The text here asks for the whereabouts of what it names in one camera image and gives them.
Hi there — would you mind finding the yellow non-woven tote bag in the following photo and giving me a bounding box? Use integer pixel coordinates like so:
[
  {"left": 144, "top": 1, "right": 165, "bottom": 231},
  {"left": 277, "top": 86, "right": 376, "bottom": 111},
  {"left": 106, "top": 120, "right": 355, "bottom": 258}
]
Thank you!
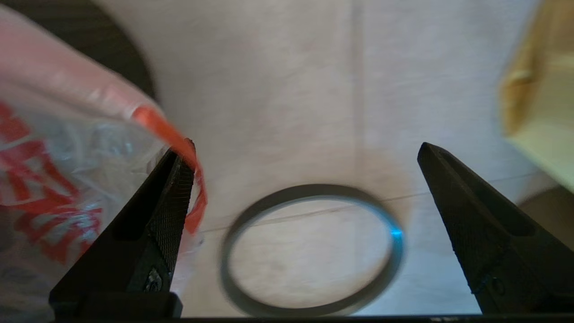
[{"left": 500, "top": 0, "right": 574, "bottom": 193}]

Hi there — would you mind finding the black trash bin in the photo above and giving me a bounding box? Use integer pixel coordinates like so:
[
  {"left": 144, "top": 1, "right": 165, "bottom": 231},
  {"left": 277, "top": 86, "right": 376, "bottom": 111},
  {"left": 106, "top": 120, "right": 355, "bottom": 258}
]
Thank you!
[{"left": 0, "top": 0, "right": 157, "bottom": 101}]

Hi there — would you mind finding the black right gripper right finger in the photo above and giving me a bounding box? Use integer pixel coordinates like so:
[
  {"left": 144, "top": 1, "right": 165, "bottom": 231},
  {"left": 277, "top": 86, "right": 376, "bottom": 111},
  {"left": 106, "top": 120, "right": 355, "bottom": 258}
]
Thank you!
[{"left": 417, "top": 142, "right": 574, "bottom": 314}]

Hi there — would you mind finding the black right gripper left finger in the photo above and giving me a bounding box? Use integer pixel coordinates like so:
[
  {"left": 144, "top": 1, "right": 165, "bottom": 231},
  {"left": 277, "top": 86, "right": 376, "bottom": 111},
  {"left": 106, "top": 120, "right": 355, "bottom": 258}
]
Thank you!
[{"left": 48, "top": 139, "right": 196, "bottom": 319}]

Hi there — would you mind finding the white red-print trash bag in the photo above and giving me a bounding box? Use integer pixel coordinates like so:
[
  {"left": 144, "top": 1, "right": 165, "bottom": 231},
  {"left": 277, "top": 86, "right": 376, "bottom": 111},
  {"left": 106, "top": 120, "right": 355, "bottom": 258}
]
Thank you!
[{"left": 0, "top": 4, "right": 208, "bottom": 323}]

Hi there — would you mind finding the grey bin rim ring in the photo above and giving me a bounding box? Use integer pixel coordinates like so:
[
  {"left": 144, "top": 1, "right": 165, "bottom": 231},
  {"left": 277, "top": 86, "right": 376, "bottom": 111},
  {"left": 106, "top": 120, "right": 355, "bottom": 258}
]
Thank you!
[{"left": 220, "top": 183, "right": 404, "bottom": 317}]

